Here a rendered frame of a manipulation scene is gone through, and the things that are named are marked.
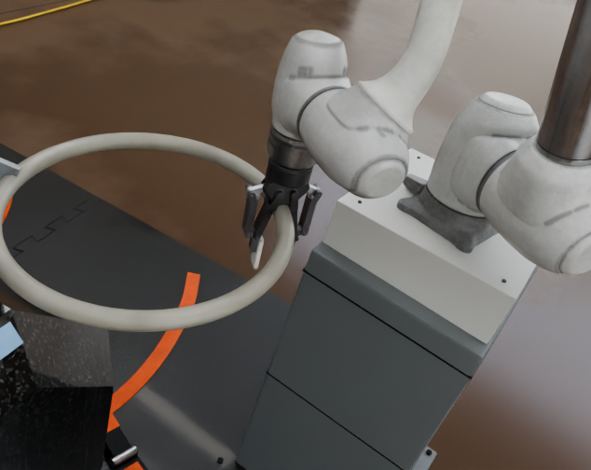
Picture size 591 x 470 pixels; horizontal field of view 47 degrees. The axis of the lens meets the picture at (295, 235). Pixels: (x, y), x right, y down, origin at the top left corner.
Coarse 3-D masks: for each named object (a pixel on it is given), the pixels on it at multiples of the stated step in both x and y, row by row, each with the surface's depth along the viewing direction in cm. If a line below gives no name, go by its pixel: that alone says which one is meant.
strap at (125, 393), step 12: (192, 276) 236; (192, 288) 231; (192, 300) 227; (168, 336) 212; (156, 348) 207; (168, 348) 209; (156, 360) 204; (144, 372) 199; (132, 384) 195; (120, 396) 191
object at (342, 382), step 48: (336, 288) 139; (384, 288) 134; (288, 336) 152; (336, 336) 144; (384, 336) 137; (432, 336) 130; (288, 384) 160; (336, 384) 151; (384, 384) 143; (432, 384) 136; (288, 432) 167; (336, 432) 158; (384, 432) 149; (432, 432) 141
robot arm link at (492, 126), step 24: (480, 96) 126; (504, 96) 127; (456, 120) 128; (480, 120) 122; (504, 120) 120; (528, 120) 121; (456, 144) 126; (480, 144) 122; (504, 144) 120; (432, 168) 135; (456, 168) 126; (480, 168) 121; (432, 192) 134; (456, 192) 128; (480, 216) 131
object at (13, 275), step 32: (32, 160) 114; (224, 160) 125; (0, 192) 106; (0, 224) 101; (288, 224) 112; (0, 256) 95; (288, 256) 106; (32, 288) 91; (256, 288) 99; (96, 320) 90; (128, 320) 90; (160, 320) 91; (192, 320) 93
